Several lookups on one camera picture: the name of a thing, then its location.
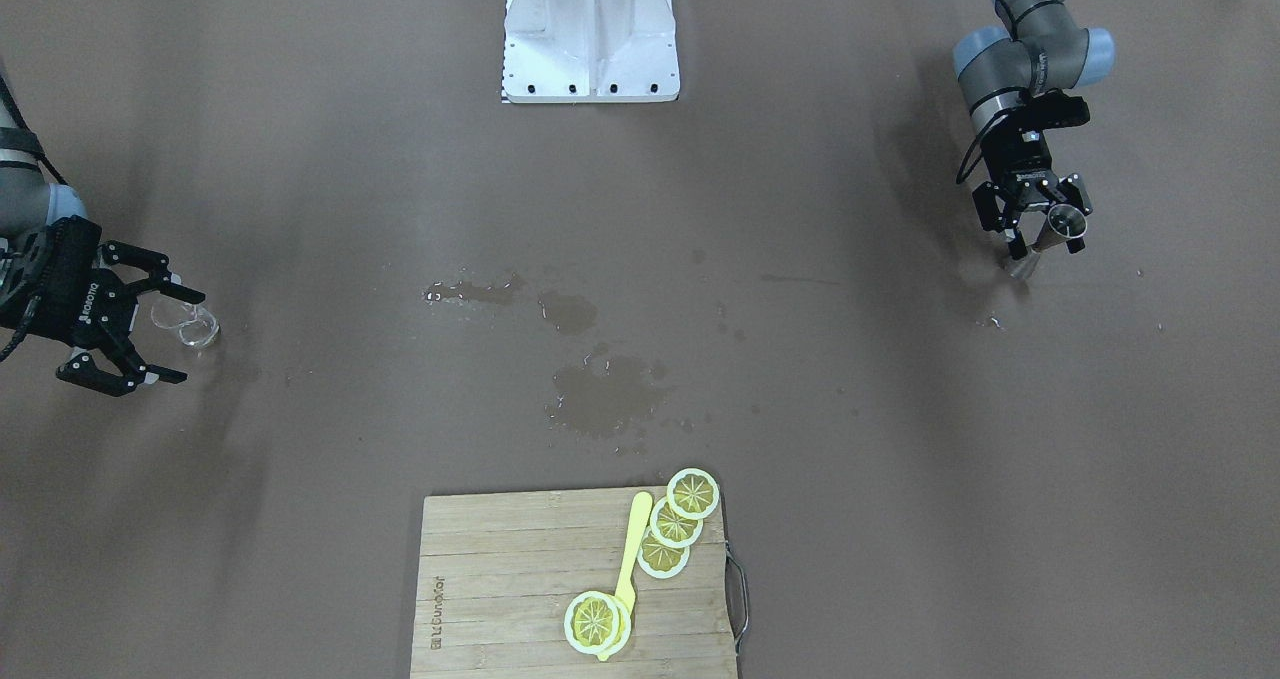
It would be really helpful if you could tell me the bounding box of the lemon slice on knife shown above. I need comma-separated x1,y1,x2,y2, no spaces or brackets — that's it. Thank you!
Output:
563,591,634,662

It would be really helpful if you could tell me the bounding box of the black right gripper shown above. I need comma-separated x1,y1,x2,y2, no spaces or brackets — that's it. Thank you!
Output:
0,217,207,398

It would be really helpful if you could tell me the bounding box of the lemon slice outer end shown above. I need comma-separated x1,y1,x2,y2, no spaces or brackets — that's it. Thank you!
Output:
666,468,721,521

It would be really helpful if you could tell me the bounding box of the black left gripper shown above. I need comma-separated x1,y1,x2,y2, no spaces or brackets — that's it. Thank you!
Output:
972,94,1092,263

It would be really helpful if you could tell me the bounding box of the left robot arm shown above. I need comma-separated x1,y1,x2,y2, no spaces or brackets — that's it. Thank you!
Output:
954,0,1116,278

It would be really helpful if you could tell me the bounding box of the wooden cutting board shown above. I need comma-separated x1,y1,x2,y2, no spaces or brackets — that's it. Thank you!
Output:
410,487,746,678

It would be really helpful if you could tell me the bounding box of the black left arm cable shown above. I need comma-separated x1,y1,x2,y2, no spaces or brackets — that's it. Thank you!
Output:
955,0,1011,186

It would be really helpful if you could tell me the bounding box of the lemon slice middle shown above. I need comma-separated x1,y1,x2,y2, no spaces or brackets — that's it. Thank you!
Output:
649,498,704,550

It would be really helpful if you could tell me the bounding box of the clear glass measuring cup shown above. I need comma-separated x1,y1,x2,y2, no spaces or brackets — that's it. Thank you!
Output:
150,296,220,350

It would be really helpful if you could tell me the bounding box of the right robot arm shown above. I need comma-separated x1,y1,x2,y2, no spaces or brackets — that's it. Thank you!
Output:
1,81,205,397

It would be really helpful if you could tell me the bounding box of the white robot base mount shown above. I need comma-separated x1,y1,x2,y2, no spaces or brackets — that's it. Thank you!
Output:
500,0,681,104

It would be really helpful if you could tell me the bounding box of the lemon slice inner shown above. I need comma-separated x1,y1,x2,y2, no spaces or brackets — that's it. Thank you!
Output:
637,530,691,580

